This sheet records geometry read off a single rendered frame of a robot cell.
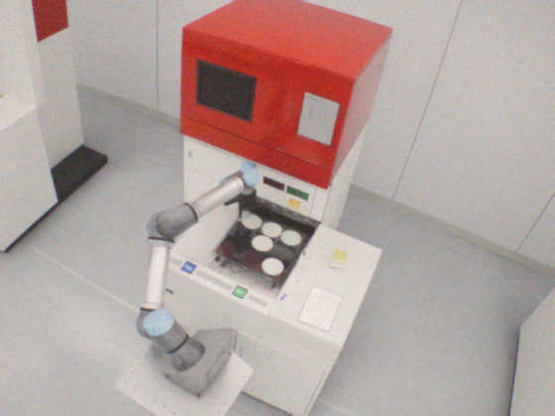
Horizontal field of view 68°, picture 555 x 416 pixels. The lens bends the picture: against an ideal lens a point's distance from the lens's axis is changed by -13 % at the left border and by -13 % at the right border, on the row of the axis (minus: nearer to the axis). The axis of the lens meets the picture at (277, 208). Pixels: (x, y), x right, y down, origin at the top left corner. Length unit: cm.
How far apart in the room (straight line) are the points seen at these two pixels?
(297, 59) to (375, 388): 204
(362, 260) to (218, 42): 121
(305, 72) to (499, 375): 248
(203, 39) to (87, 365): 202
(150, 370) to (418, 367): 186
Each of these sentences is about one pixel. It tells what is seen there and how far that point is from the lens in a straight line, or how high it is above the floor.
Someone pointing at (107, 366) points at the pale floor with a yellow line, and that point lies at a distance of 299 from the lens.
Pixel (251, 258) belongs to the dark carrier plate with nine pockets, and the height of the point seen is 90.
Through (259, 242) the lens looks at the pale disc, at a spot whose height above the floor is 90.
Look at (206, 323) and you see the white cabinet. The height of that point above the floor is 66.
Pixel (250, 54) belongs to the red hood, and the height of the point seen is 177.
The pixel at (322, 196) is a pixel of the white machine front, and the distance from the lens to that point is 228.
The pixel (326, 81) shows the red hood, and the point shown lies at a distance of 191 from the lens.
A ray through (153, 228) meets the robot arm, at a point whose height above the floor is 122.
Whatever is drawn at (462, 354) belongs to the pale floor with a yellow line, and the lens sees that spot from 343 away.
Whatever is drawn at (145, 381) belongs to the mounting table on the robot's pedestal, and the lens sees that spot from 201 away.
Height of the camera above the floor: 263
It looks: 43 degrees down
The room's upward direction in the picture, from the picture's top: 10 degrees clockwise
